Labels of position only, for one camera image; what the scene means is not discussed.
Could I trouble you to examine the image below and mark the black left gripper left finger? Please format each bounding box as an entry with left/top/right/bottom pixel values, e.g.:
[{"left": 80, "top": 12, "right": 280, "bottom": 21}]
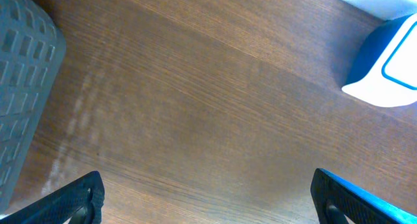
[{"left": 1, "top": 171, "right": 105, "bottom": 224}]

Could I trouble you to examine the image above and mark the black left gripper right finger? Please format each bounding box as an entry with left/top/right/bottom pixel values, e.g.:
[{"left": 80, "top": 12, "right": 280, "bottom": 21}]
[{"left": 310, "top": 168, "right": 416, "bottom": 223}]

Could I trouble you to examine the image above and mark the grey plastic mesh basket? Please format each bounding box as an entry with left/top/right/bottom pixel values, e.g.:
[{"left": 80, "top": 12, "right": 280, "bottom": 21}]
[{"left": 1, "top": 0, "right": 66, "bottom": 212}]

